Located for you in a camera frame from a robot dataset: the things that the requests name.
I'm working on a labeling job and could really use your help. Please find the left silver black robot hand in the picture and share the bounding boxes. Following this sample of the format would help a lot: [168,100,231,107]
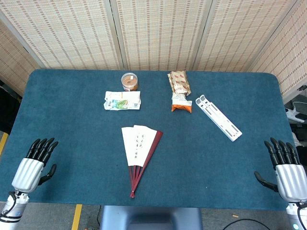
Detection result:
[11,137,59,193]

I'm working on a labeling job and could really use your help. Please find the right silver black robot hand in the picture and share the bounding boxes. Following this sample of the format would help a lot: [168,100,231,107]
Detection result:
[254,137,307,203]

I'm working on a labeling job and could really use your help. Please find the red ribbed paper folding fan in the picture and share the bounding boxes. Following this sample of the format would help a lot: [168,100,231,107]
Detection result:
[121,125,164,199]

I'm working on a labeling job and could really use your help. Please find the blue felt table cloth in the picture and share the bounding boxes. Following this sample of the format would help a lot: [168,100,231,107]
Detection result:
[0,69,305,211]

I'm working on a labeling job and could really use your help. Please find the white device on floor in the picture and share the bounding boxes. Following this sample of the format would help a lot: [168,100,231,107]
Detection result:
[284,101,307,123]

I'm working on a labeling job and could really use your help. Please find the white folding plastic stand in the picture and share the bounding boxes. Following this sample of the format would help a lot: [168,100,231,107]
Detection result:
[195,94,243,142]

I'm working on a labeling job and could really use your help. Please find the woven bamboo screen panel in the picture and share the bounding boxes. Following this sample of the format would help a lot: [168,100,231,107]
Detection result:
[111,0,213,71]
[0,0,122,70]
[248,0,307,99]
[0,19,43,96]
[193,0,300,72]

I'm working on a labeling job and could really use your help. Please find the white green snack packet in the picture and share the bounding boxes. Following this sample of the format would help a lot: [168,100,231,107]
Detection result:
[103,91,142,111]

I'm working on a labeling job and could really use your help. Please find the blue grey robot torso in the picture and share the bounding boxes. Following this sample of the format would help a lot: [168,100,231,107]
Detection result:
[99,205,203,230]

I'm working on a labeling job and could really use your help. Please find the orange white snack packet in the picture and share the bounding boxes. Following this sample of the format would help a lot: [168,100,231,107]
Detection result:
[171,92,193,113]

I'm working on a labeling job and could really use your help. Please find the clear plastic jar brown contents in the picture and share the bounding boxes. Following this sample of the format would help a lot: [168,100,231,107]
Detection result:
[120,72,139,92]

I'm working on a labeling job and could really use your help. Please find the brown patterned snack packet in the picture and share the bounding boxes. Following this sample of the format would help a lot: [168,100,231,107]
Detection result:
[167,70,192,96]

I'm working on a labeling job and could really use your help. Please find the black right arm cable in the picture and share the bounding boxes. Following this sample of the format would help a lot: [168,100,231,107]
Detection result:
[296,205,307,227]

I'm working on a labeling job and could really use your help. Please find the black floor cable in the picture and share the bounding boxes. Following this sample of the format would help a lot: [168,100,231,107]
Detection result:
[222,218,267,230]

